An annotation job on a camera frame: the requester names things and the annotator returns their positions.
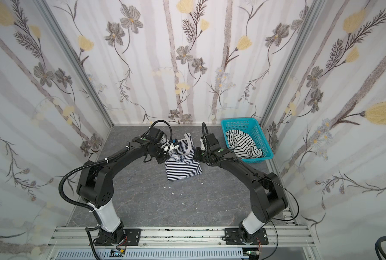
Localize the aluminium corner post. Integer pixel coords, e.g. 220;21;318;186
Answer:
33;0;114;128
260;0;326;126

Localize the aluminium corner post right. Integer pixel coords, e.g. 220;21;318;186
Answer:
260;0;326;126

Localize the green circuit board right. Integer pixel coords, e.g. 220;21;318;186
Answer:
244;250;260;260

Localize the white slotted cable duct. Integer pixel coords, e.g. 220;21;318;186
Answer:
56;248;249;260

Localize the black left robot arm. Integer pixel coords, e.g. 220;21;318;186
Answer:
58;120;173;260

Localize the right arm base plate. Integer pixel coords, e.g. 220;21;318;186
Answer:
222;227;269;245

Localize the blue white striped tank top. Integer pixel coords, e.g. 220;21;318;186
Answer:
165;133;202;182

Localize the green circuit board left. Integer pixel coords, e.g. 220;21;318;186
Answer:
110;248;125;258

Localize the black white striped tank top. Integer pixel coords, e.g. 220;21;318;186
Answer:
226;130;264;159

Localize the teal plastic basket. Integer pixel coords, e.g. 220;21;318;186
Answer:
221;118;274;164

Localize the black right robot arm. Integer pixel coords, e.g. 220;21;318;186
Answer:
194;123;288;244

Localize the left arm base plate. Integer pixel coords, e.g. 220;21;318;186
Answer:
94;229;141;247

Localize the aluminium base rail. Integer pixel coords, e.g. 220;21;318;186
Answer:
46;225;316;251

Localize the green circuit board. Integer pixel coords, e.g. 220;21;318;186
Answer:
110;248;125;258
244;250;260;260

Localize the aluminium corner post left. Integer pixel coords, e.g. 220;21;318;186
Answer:
33;0;114;128

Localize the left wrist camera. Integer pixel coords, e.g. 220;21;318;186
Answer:
167;139;180;152

